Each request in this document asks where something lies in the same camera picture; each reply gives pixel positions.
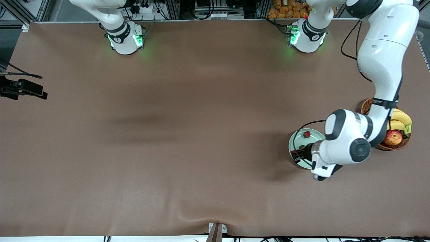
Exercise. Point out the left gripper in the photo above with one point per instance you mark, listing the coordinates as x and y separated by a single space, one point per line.
306 152

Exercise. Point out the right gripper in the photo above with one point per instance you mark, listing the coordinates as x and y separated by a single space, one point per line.
9 89

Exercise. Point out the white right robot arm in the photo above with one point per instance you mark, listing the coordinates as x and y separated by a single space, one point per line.
124 40

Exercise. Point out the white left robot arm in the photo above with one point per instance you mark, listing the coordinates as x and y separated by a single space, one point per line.
383 60

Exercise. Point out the pale green round plate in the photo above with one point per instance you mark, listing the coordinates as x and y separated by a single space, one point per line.
315 134

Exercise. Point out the white corner clamp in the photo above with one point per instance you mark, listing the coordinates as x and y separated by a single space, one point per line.
25 27

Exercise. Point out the brown wicker basket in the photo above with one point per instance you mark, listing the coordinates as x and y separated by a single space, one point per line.
366 105

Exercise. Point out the red apple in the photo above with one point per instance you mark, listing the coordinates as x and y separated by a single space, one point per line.
393 137

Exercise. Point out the white power strip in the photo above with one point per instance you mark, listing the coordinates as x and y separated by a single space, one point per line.
146 9

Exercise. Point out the orange snack packages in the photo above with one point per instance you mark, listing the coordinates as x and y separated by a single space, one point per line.
285 11

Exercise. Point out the white terminal block row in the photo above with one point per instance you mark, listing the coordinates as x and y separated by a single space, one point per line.
221 15

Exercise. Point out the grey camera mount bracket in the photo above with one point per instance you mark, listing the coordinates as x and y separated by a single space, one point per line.
216 233

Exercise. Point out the aluminium frame post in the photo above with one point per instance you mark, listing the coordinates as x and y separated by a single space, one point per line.
263 8
173 10

